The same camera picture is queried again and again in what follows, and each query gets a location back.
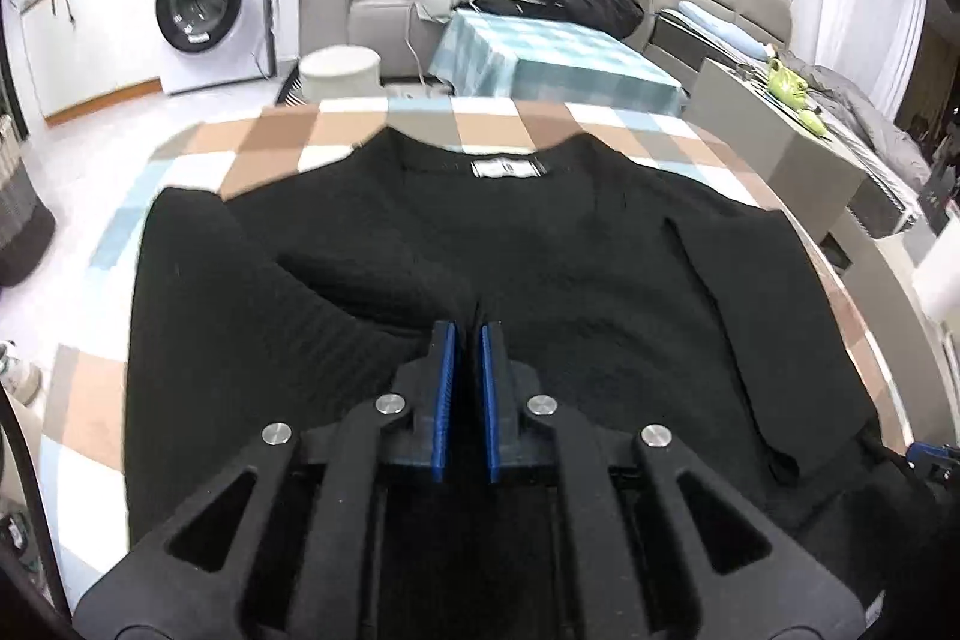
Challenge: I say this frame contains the black knit sweater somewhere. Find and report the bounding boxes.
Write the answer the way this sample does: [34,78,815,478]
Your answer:
[124,126,884,555]

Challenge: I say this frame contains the grey duvet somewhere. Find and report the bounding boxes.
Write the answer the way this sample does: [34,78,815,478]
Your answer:
[780,53,932,178]

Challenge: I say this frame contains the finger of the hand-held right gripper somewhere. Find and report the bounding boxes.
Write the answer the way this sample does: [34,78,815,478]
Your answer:
[904,437,960,485]

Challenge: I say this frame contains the round grey stool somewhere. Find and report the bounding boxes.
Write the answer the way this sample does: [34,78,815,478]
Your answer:
[298,45,384,103]

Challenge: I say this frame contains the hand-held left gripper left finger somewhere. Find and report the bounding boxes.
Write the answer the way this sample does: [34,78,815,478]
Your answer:
[75,319,459,640]

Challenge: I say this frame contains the checked tablecloth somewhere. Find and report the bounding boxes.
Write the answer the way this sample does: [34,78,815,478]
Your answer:
[37,96,914,615]

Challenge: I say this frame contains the light blue pillows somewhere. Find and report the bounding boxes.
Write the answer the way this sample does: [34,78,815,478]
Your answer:
[677,0,775,61]

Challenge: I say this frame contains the white curtain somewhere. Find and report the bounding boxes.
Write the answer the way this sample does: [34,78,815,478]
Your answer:
[816,0,932,125]

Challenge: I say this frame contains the wicker basket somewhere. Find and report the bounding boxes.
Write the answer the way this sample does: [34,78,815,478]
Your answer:
[0,115,58,289]

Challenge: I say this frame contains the white shoe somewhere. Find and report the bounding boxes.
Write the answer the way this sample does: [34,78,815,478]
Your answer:
[0,340,43,406]

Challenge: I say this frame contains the blue checked covered table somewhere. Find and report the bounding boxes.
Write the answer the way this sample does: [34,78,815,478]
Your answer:
[429,8,688,118]

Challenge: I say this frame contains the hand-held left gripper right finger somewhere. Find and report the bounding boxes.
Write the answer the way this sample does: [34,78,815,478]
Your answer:
[480,320,865,640]

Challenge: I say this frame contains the white cabinet with wooden counter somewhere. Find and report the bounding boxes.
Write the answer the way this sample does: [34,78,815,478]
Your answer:
[19,0,170,124]

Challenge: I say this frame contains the black cable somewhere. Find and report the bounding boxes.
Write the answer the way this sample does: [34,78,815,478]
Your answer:
[0,385,62,600]

